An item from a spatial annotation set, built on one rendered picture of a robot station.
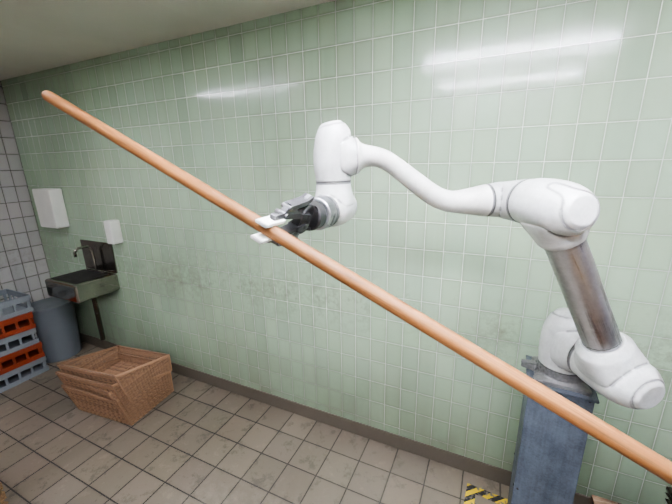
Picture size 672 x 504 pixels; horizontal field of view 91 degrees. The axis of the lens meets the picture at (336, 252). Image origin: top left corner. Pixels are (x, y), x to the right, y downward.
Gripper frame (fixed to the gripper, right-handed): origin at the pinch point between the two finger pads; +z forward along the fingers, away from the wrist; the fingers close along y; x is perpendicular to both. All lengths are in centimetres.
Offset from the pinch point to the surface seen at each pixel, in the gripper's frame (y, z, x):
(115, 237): 142, -110, 204
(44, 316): 243, -80, 246
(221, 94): -1, -119, 132
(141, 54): -2, -118, 206
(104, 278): 183, -104, 204
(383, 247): 36, -120, -3
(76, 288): 184, -82, 204
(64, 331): 260, -91, 235
